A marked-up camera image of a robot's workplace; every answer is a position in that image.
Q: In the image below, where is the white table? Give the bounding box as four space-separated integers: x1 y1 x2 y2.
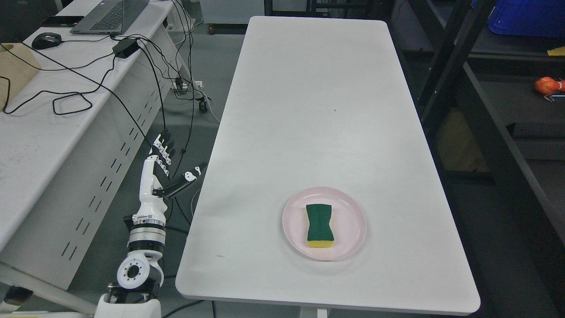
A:
176 16 481 317

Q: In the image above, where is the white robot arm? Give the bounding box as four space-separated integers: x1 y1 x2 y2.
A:
94 215 166 318

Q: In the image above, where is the green yellow sponge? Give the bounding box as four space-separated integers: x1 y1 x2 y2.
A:
305 204 335 248

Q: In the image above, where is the black power adapter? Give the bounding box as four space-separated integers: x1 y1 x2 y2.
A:
112 38 139 59

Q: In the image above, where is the grey laptop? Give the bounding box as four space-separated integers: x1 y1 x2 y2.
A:
69 0 149 35

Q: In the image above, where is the brown cardboard box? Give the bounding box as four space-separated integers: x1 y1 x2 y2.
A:
0 43 41 107

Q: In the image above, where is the dark metal shelf rack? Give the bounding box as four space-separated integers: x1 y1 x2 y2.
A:
390 0 564 243

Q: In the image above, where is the orange toy object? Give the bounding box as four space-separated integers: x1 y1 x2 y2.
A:
534 77 565 95

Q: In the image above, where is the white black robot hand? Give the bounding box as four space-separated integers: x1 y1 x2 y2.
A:
133 129 208 224

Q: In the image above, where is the white perforated side desk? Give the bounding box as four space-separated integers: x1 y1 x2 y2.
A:
1 27 171 315

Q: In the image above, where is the black smartphone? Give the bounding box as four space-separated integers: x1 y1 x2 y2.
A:
41 15 84 27

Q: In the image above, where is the white power strip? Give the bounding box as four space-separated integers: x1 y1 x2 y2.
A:
171 80 204 101

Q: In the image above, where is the black computer mouse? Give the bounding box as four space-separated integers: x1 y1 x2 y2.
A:
31 32 63 50

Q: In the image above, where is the blue plastic crate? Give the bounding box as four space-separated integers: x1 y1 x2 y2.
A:
488 0 565 38

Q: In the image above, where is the pink round plate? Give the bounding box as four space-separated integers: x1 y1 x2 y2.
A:
281 187 367 261

